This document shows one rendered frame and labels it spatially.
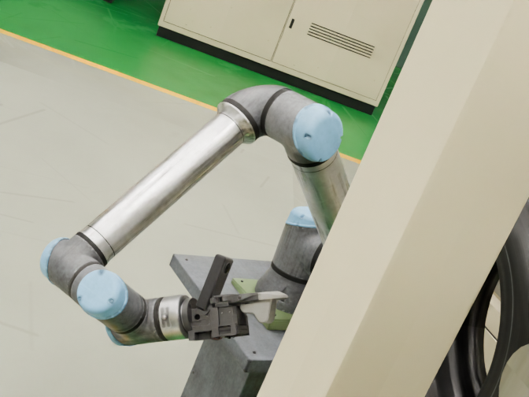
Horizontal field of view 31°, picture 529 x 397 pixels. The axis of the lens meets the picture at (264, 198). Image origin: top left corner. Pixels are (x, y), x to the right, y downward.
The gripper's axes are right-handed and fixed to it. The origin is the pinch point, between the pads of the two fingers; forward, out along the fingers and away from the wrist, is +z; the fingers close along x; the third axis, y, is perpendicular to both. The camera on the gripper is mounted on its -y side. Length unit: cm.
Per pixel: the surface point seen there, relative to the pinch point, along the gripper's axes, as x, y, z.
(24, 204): -161, -67, -165
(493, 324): -77, 7, 31
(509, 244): 32, 0, 48
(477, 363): -14.5, 17.1, 34.0
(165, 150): -281, -113, -154
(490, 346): -76, 13, 29
